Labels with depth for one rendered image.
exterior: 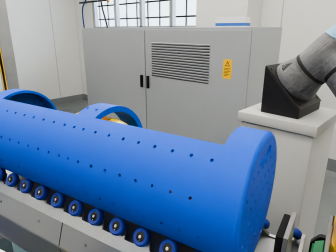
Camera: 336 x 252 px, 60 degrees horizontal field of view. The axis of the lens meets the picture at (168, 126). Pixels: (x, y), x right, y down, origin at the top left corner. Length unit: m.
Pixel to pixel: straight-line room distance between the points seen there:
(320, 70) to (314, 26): 2.14
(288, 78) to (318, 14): 2.14
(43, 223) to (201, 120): 1.76
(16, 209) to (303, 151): 1.03
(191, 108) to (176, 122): 0.24
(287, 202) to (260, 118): 0.36
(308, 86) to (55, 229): 1.02
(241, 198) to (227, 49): 1.81
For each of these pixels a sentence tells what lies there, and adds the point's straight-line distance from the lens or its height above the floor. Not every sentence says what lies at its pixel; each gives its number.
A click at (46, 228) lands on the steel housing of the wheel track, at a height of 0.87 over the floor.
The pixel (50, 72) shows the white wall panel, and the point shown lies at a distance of 6.00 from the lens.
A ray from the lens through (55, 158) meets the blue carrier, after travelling 0.78.
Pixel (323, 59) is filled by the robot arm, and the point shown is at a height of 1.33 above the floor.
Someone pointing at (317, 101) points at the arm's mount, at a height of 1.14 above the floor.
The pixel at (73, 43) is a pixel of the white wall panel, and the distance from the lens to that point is 6.21.
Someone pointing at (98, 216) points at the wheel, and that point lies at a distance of 0.81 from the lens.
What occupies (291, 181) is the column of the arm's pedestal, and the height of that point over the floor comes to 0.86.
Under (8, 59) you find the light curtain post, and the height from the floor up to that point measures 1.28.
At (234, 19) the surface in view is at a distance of 2.43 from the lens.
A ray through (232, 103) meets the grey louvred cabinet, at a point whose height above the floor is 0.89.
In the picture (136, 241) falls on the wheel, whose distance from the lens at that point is 0.74.
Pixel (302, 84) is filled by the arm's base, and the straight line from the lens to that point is 1.24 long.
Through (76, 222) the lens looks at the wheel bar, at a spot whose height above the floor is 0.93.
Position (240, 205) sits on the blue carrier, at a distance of 0.53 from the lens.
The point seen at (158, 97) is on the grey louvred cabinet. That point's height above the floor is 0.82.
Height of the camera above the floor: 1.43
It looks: 18 degrees down
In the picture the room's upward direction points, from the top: straight up
